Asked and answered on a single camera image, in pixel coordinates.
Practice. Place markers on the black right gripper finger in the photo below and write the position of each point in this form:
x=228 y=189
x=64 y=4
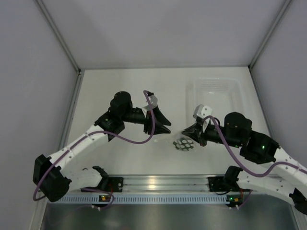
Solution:
x=191 y=135
x=192 y=129

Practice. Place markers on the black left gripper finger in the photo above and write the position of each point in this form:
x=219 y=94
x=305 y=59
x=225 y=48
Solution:
x=161 y=130
x=160 y=117

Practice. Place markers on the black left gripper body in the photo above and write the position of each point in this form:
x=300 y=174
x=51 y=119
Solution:
x=136 y=116

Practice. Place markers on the clear zip top bag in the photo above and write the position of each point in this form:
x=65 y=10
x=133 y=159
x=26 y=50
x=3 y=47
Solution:
x=166 y=140

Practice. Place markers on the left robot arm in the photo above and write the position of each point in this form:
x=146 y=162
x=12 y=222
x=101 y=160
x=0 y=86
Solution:
x=60 y=172

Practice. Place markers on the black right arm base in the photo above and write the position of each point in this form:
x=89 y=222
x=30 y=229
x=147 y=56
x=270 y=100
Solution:
x=227 y=182

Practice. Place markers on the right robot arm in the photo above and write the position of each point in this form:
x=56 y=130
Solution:
x=262 y=165

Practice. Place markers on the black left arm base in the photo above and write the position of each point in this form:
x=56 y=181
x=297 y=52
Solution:
x=108 y=184

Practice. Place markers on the white perforated plastic basket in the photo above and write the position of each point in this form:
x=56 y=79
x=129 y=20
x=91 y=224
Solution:
x=223 y=95

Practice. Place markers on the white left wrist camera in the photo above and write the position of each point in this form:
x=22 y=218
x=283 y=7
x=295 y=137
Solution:
x=151 y=102

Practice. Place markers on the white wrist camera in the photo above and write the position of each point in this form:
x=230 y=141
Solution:
x=151 y=102
x=200 y=114

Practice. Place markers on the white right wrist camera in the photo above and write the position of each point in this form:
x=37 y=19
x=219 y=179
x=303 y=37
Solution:
x=200 y=114

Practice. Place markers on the aluminium mounting rail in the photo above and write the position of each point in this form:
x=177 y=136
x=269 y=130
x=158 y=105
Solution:
x=155 y=183

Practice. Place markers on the aluminium frame post left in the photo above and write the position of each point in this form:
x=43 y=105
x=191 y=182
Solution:
x=46 y=14

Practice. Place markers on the aluminium frame post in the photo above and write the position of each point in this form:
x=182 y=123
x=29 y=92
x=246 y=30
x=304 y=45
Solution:
x=46 y=14
x=270 y=31

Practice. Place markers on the white slotted cable duct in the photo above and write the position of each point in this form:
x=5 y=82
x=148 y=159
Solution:
x=97 y=199

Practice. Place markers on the aluminium frame post right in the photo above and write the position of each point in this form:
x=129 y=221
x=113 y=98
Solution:
x=270 y=31

